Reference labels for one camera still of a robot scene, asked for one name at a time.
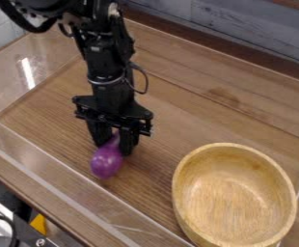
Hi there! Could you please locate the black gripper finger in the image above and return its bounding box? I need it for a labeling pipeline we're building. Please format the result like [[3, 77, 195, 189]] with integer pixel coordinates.
[[87, 120, 113, 147], [119, 126, 139, 156]]

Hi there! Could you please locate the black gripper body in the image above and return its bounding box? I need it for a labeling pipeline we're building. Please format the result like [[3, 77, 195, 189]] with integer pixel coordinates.
[[73, 79, 154, 136]]

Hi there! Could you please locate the purple toy eggplant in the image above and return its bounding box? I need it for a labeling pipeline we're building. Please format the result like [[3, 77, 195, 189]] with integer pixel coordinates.
[[91, 134, 123, 179]]

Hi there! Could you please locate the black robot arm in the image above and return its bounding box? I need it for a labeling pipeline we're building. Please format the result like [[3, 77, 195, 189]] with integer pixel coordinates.
[[0, 0, 154, 156]]

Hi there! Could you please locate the brown wooden bowl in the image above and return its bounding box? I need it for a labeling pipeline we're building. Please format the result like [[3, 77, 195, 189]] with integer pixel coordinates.
[[171, 143, 298, 247]]

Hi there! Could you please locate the yellow black device base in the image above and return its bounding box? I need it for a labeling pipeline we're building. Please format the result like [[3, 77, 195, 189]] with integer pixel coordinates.
[[14, 214, 67, 247]]

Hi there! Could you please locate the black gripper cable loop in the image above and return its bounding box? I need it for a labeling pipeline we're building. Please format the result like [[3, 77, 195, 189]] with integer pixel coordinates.
[[125, 61, 150, 96]]

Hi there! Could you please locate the clear acrylic barrier wall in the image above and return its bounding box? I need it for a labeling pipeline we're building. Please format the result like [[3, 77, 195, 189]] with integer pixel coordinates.
[[0, 22, 299, 247]]

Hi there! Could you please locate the black cable bottom left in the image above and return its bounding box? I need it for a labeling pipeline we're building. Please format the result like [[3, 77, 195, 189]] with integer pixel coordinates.
[[0, 213, 21, 247]]

